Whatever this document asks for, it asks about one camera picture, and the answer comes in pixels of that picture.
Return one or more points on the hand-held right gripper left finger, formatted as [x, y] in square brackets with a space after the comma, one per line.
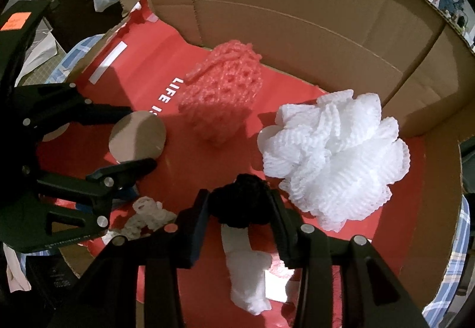
[198, 218]

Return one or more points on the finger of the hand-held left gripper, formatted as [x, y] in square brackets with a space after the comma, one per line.
[74, 105]
[92, 187]

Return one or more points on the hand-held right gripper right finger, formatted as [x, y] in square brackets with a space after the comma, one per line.
[284, 231]

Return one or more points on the black yarn scrunchie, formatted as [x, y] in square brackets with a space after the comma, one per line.
[241, 202]

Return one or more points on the white foam piece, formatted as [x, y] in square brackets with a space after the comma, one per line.
[246, 276]

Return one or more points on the cardboard box red lining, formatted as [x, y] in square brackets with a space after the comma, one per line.
[297, 16]

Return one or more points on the white foam net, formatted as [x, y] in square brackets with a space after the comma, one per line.
[334, 157]

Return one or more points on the white cloth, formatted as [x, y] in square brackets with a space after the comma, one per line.
[16, 268]

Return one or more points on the red foam net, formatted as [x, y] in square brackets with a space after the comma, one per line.
[222, 98]

